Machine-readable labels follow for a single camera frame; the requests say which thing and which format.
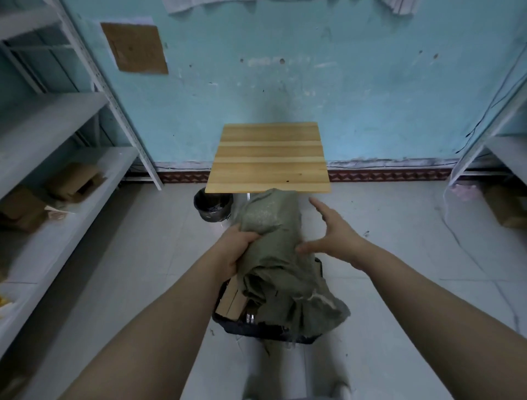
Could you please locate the person's left hand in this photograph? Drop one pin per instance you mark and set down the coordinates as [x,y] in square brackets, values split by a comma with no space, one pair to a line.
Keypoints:
[224,251]

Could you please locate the person's right hand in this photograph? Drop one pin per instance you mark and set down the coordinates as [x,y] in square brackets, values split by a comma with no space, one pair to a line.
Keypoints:
[341,239]

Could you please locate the person's right thumb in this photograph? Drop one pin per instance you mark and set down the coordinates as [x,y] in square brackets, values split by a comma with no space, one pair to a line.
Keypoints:
[311,247]

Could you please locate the person's left fingers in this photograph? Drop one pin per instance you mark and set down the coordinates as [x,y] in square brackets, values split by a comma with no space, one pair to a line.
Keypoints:
[246,237]

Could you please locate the green woven sack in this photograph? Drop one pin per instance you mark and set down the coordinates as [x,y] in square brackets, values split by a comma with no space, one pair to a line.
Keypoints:
[276,263]

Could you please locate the person's left forearm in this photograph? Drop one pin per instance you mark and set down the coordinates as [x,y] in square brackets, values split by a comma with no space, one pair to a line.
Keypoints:
[164,329]

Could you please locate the person's right forearm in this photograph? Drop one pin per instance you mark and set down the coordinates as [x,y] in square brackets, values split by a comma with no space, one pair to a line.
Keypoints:
[432,313]

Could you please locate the black bucket with bag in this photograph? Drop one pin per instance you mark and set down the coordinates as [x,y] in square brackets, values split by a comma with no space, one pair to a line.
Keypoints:
[212,206]

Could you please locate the light wooden blocks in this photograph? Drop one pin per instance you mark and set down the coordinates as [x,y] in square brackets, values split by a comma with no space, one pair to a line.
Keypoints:
[230,303]

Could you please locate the small wooden table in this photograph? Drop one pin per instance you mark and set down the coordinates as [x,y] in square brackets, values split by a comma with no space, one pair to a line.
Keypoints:
[267,158]

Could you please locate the black fabric bag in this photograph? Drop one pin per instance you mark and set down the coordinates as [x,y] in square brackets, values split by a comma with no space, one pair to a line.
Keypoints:
[263,331]

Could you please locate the pink plastic bag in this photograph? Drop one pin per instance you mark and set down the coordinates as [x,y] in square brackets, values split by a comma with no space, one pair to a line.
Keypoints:
[464,192]

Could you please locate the brown cardboard box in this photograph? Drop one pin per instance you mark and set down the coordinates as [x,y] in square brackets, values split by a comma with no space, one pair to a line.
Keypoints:
[506,206]
[22,208]
[74,181]

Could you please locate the white metal shelving unit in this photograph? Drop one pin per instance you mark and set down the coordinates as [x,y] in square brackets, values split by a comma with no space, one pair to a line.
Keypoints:
[53,136]
[500,144]

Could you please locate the brown cardboard sheet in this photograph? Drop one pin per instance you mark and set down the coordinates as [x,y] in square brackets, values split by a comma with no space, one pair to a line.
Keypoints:
[135,48]

